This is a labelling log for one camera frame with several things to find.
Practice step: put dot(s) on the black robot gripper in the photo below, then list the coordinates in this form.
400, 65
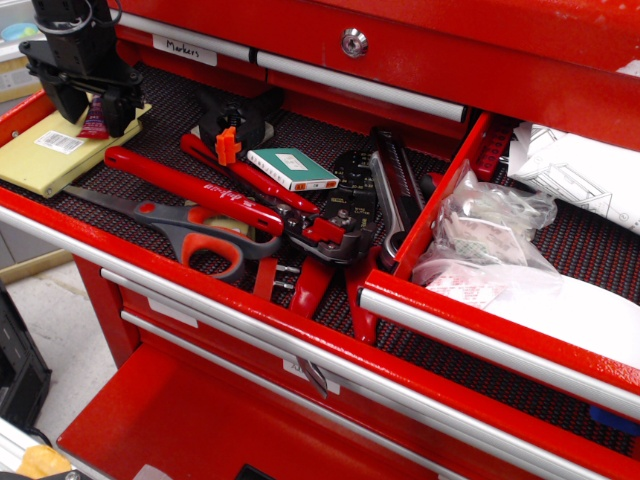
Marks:
80, 50

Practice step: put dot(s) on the black orange spring clamp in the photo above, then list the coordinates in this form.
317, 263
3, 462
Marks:
230, 128

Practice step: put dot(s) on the clear bag of adhesive pads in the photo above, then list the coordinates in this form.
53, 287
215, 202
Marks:
482, 251

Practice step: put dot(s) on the white printed instruction sheet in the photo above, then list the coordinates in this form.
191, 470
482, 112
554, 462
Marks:
592, 175

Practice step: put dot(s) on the red black screwdriver handle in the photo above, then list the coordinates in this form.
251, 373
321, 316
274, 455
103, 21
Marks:
428, 184

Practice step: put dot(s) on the open bottom red drawer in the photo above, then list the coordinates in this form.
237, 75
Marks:
197, 423

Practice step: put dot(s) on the black plastic crate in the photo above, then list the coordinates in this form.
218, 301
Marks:
25, 377

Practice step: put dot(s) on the blue tape piece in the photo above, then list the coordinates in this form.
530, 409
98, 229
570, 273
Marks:
614, 420

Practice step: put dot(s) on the red bit holder strip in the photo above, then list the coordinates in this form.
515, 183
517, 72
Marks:
266, 280

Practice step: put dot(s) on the silver black utility knife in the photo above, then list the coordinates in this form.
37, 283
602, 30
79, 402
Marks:
397, 192

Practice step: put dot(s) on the white markers label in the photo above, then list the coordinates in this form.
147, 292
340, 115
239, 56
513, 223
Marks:
184, 50

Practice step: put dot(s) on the yellow flat plastic case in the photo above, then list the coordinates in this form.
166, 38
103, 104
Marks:
49, 156

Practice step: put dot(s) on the cardboard box on shelf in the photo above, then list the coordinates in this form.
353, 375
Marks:
16, 81

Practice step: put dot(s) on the black red crimping pliers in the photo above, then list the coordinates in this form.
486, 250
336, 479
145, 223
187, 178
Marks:
352, 206

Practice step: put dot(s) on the red tool chest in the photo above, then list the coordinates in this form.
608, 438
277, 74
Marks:
432, 68

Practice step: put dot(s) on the red handled wire stripper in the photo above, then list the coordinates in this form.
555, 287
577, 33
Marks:
269, 207

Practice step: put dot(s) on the open red drawer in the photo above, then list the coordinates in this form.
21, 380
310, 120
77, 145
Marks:
579, 244
292, 290
197, 423

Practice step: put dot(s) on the silver cabinet key lock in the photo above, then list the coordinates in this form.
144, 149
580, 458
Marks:
354, 43

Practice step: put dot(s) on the open right red drawer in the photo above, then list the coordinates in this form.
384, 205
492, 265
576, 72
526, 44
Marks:
579, 244

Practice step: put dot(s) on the open left red drawer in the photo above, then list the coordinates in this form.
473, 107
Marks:
292, 290

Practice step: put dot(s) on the white rounded plastic object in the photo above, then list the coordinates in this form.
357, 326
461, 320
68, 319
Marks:
572, 311

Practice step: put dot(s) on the grey orange scissors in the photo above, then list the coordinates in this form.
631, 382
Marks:
187, 231

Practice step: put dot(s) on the small red glue tube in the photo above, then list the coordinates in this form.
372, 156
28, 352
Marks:
94, 126

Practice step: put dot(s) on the green white small box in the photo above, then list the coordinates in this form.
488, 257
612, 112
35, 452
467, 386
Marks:
292, 169

